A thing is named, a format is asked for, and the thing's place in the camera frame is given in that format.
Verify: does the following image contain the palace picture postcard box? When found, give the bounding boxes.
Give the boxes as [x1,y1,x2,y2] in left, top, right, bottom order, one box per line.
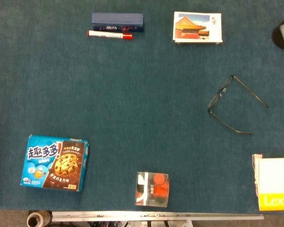
[172,11,223,45]

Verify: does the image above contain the black mesh pen holder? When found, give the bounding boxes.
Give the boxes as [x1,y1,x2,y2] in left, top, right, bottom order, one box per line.
[271,9,284,50]

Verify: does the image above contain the worn pinkish paper stack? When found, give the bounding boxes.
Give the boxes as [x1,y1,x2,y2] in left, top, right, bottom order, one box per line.
[251,154,263,197]

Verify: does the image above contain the clear box with red pieces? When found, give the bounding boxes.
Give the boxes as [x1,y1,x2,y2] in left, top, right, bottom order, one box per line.
[135,171,170,208]

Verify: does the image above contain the red white marker pen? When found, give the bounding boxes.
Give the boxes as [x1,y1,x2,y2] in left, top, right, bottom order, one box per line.
[87,30,134,41]

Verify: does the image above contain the blue chocolate cookie box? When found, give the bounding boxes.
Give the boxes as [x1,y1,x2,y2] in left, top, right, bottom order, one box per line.
[20,134,90,192]

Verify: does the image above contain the aluminium rail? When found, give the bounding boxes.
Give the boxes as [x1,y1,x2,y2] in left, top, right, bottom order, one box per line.
[51,211,265,222]

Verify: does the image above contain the white yellow Lexicon book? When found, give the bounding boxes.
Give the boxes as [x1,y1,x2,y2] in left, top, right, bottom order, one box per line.
[257,157,284,211]

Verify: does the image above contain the black-framed eyeglasses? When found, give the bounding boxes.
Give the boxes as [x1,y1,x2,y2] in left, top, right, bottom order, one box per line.
[207,75,269,136]

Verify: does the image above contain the navy blue pencil case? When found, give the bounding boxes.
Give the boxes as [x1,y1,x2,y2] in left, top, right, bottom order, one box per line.
[91,12,144,33]

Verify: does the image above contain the brown tape roll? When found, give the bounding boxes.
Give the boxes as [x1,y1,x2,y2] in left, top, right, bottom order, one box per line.
[27,210,53,227]

